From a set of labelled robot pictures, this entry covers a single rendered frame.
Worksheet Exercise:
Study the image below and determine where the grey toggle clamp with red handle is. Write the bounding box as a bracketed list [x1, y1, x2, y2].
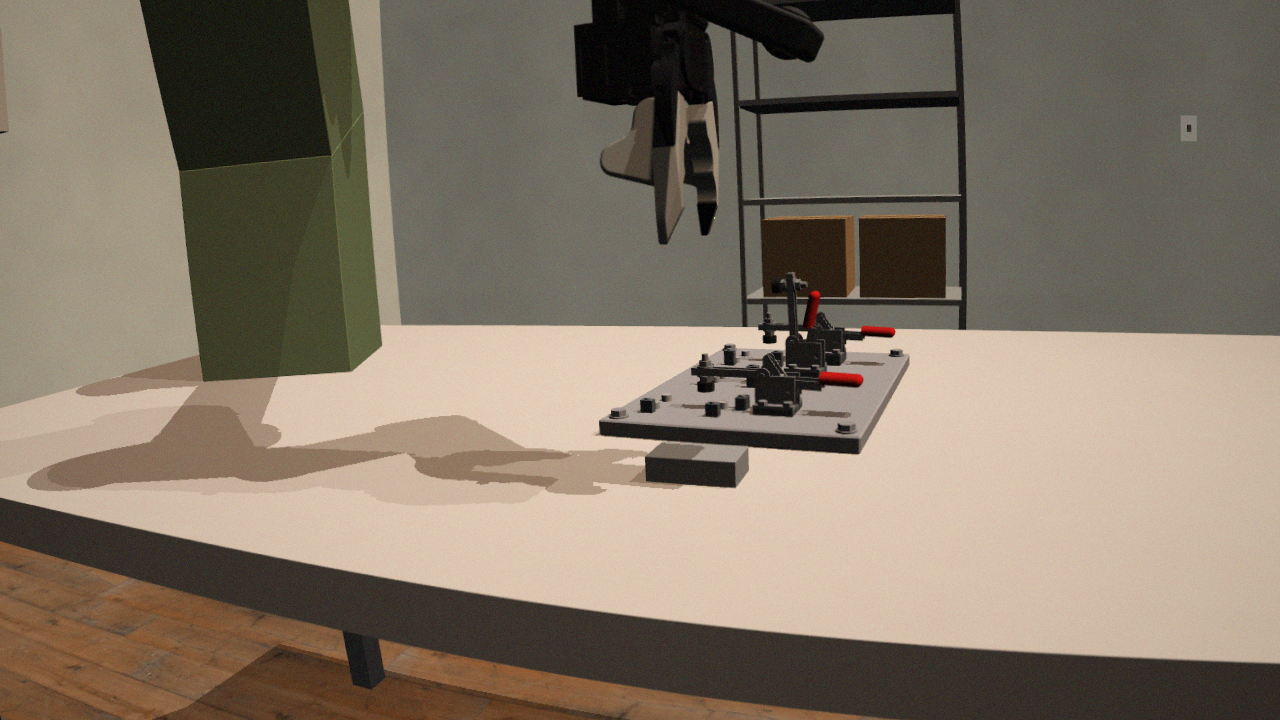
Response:
[691, 354, 863, 416]

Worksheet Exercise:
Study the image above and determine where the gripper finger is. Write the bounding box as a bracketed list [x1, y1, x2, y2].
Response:
[684, 82, 719, 236]
[600, 41, 689, 243]

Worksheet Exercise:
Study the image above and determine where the red-handled toggle clamp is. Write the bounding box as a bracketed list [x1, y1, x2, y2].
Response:
[758, 313, 895, 366]

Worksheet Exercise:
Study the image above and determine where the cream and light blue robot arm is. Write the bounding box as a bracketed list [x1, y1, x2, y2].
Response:
[663, 0, 824, 63]

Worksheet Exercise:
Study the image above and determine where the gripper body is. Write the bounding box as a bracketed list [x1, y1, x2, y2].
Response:
[573, 0, 714, 106]

